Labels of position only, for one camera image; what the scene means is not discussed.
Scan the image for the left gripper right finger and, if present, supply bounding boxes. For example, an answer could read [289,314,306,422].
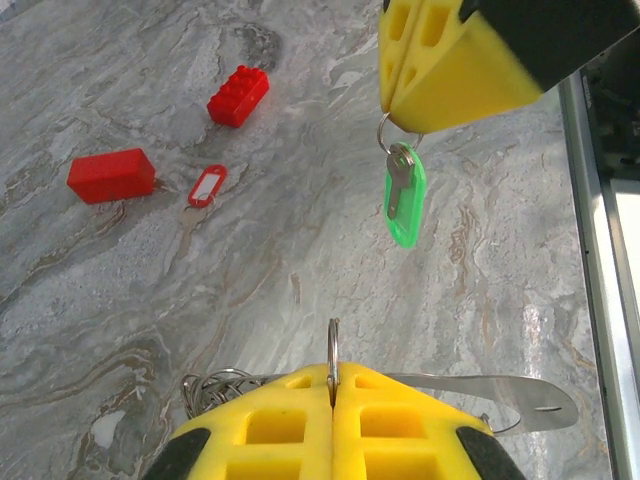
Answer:
[332,363,526,480]

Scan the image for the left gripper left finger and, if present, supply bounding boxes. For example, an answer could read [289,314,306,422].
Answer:
[142,363,335,480]

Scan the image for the key with green tag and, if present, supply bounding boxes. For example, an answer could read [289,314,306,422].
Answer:
[375,110,429,250]

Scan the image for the red studded toy brick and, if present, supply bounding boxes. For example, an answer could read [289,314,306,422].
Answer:
[207,64,271,129]

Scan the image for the key with red tag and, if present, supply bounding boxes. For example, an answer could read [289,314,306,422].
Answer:
[174,163,229,261]

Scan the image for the red plain block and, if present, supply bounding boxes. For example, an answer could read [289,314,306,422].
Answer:
[67,147,157,205]

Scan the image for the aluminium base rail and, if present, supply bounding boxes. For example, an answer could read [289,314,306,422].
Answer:
[558,69,640,480]

